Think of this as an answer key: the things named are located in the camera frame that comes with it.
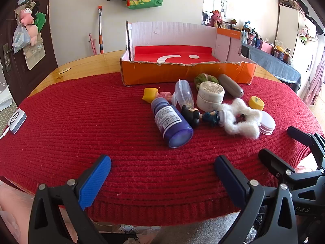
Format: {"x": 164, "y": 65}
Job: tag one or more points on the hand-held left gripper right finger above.
{"x": 228, "y": 178}

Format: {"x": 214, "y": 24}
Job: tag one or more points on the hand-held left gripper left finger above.
{"x": 95, "y": 180}

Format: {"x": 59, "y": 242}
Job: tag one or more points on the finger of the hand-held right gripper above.
{"x": 273, "y": 161}
{"x": 299, "y": 133}

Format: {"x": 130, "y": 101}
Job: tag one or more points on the white round lids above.
{"x": 268, "y": 123}

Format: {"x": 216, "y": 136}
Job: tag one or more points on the white fluffy scrunchie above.
{"x": 250, "y": 117}

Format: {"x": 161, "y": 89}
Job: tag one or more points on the dark-haired figurine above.
{"x": 190, "y": 115}

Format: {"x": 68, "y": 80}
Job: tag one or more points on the purple bottle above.
{"x": 170, "y": 119}

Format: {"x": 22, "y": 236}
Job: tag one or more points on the white round jar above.
{"x": 209, "y": 96}

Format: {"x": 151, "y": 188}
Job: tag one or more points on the grey case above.
{"x": 229, "y": 85}

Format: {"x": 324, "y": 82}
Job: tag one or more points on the clear plastic container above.
{"x": 184, "y": 94}

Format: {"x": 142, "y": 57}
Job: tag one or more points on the yellow toy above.
{"x": 149, "y": 94}

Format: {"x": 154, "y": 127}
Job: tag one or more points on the green knit scrunchie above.
{"x": 201, "y": 78}

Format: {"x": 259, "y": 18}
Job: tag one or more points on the orange cardboard box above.
{"x": 177, "y": 75}

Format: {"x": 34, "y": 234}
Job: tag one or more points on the red knitted blanket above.
{"x": 76, "y": 132}

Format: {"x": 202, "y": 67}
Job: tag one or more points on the pink curtain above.
{"x": 316, "y": 81}

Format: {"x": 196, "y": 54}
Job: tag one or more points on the grey fuzzy cloth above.
{"x": 198, "y": 231}

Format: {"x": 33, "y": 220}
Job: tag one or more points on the side table with dark cloth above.
{"x": 269, "y": 66}

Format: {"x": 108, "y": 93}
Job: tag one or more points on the pink cloth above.
{"x": 12, "y": 208}

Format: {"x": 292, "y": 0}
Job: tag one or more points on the green and black hanging plush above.
{"x": 304, "y": 36}

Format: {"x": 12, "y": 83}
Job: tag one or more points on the white and blue device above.
{"x": 16, "y": 119}

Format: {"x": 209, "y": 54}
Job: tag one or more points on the cluster of bottles and cups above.
{"x": 256, "y": 40}

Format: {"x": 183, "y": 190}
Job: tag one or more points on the white cabinet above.
{"x": 288, "y": 30}

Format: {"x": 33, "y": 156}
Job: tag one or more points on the small wooden tag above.
{"x": 64, "y": 70}

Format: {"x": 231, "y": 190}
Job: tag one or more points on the dark brown door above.
{"x": 48, "y": 63}

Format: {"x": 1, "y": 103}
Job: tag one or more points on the dark patterned bag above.
{"x": 292, "y": 2}

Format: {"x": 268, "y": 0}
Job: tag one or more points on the beige cloth pouch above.
{"x": 34, "y": 56}

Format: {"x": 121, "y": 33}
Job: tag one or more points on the pink bunny plush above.
{"x": 217, "y": 17}

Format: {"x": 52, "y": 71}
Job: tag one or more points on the silver and orange mop pole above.
{"x": 100, "y": 25}

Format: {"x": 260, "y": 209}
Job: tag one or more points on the pale pink plush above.
{"x": 33, "y": 33}

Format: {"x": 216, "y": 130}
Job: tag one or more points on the clear plastic bag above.
{"x": 20, "y": 38}

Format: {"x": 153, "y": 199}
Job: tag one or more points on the pink pig plush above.
{"x": 26, "y": 16}

